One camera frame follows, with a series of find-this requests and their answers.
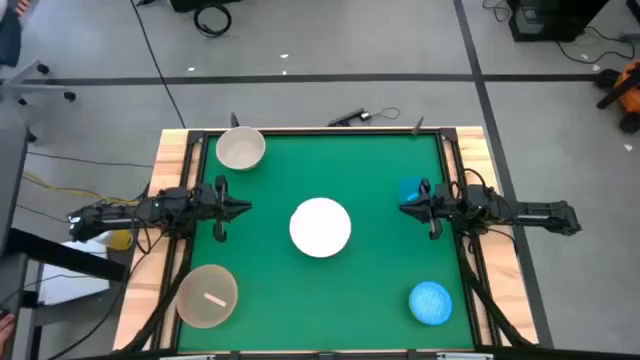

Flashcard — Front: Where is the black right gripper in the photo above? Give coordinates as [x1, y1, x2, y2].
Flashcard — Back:
[398, 177, 456, 242]

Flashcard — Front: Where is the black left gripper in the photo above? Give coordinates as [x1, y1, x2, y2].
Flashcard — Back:
[194, 174, 254, 244]

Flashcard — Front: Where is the deep beige bowl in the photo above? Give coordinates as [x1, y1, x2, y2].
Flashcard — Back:
[215, 125, 267, 172]

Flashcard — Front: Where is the tan bowl with tape label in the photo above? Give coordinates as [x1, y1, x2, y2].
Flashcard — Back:
[175, 264, 239, 330]

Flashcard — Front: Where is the teal blue block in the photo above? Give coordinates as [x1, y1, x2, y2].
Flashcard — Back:
[399, 175, 426, 204]

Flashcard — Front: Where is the white ceramic bowl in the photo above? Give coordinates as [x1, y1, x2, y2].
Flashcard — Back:
[288, 197, 352, 259]

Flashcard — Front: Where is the blue textured ball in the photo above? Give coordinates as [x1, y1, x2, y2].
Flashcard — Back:
[408, 280, 454, 327]

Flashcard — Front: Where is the black power strip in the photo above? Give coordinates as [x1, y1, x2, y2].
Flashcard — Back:
[327, 106, 372, 128]

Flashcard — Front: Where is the yellow round object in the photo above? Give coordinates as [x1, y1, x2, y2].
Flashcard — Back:
[105, 229, 135, 252]

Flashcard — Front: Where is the green table mat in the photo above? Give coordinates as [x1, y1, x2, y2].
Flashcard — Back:
[177, 132, 476, 352]

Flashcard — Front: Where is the black desk beam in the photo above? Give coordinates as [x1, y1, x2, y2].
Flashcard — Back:
[3, 227, 127, 283]

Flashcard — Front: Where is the white board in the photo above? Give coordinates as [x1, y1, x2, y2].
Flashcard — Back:
[37, 239, 112, 307]

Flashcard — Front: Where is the black equipment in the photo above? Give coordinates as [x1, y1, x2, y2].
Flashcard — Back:
[168, 0, 242, 14]

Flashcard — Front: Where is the grey desk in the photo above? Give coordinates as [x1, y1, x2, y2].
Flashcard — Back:
[0, 122, 30, 254]

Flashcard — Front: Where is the black computer case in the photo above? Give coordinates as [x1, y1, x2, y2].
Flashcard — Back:
[506, 0, 610, 44]

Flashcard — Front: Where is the orange and black machine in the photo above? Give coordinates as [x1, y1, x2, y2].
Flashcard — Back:
[593, 58, 640, 134]

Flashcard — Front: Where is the grey office chair base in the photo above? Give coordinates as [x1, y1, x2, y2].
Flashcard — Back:
[0, 59, 78, 107]

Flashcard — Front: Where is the person's hand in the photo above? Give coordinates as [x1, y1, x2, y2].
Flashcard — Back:
[0, 312, 17, 360]

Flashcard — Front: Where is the person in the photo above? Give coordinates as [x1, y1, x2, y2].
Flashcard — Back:
[0, 0, 32, 69]

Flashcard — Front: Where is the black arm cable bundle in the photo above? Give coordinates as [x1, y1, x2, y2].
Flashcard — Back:
[117, 234, 197, 354]
[455, 232, 532, 349]

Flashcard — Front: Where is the long black floor cable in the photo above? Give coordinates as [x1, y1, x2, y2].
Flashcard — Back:
[129, 0, 187, 129]

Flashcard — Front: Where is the yellow cable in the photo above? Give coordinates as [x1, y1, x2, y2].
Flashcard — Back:
[21, 170, 144, 207]

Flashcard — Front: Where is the coiled black cable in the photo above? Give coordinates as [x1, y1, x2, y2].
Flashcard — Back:
[193, 3, 233, 39]

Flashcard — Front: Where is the thin black cable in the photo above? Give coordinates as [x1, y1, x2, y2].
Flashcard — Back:
[555, 24, 637, 65]

